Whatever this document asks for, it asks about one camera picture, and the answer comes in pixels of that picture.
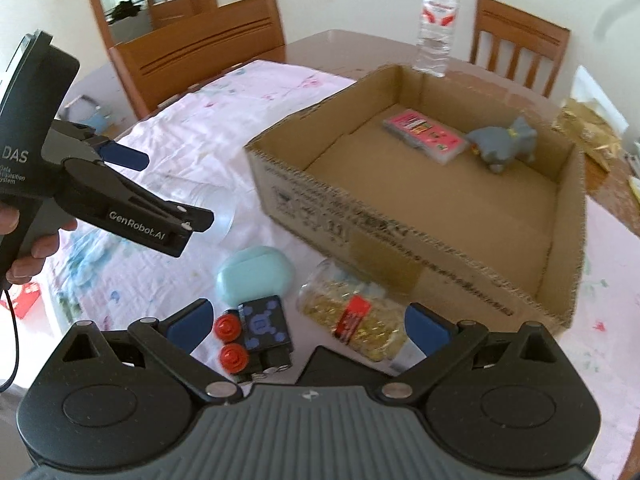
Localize pink card pack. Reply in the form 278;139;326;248
382;109;468;165

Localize golden capsule bottle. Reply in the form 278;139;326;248
296;259;408;376

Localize light blue egg-shaped case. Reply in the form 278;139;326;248
216;245;296;308

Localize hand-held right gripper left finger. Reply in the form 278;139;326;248
50;299;241;406

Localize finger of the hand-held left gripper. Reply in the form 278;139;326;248
44;120;150;172
61;158;216;234

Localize wooden chair back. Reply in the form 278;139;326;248
469;0;572;100

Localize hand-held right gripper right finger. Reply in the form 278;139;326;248
380;302;573;406

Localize clear water bottle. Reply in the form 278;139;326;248
412;0;460;78

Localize wooden door frame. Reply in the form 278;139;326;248
79;0;117;68

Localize gold packaging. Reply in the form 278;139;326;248
552;97;633;173

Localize cardboard box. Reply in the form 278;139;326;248
244;64;587;343

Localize clear plastic bottle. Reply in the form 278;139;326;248
150;180;237;251

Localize red packet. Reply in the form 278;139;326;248
7;280;46;321

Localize grey toy animal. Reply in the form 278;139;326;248
465;116;538;175

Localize wooden dining chair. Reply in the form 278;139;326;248
107;0;287;123

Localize person's left hand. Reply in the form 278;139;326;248
0;205;79;286

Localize pink floral tablecloth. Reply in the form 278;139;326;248
30;59;640;411

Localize black cable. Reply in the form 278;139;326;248
0;280;21;393

